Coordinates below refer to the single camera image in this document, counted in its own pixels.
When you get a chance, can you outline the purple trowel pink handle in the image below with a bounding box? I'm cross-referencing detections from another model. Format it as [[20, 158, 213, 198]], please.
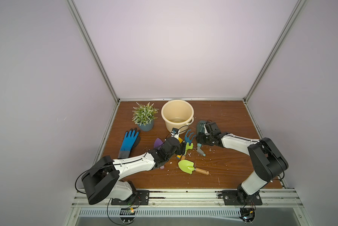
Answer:
[[152, 138, 165, 170]]

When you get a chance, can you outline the teal spray bottle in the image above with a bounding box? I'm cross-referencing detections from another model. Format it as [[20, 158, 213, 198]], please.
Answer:
[[196, 121, 207, 156]]

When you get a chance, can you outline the green trowel wooden handle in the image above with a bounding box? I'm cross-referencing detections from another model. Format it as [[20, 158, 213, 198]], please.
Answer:
[[178, 159, 210, 175]]

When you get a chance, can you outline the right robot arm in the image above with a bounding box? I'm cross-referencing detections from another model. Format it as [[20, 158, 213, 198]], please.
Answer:
[[196, 121, 289, 203]]

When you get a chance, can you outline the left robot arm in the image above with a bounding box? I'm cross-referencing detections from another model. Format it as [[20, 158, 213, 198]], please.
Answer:
[[81, 137, 186, 205]]

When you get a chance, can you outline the blue gardening glove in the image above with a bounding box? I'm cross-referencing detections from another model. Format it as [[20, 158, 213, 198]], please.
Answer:
[[118, 128, 141, 159]]

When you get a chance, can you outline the cream plastic bucket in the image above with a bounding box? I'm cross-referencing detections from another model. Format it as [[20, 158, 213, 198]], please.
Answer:
[[161, 99, 194, 132]]

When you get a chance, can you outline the artificial green potted plant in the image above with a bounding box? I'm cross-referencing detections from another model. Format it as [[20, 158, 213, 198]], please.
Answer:
[[132, 102, 159, 132]]

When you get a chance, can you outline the blue rake yellow handle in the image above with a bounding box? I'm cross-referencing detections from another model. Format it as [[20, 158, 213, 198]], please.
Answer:
[[177, 130, 196, 159]]

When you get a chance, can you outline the green rake wooden handle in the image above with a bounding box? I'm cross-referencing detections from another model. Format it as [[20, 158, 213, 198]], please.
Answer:
[[180, 143, 193, 160]]

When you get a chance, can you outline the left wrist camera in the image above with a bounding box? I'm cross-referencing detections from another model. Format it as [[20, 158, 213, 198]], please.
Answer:
[[171, 128, 179, 139]]

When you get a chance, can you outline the aluminium front rail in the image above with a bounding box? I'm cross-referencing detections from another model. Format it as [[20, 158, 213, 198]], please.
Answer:
[[71, 188, 304, 209]]

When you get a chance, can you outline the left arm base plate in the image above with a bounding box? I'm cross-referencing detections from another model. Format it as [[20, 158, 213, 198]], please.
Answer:
[[111, 190, 150, 206]]

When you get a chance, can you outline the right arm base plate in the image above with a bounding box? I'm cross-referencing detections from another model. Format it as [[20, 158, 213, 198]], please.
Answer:
[[218, 190, 263, 206]]

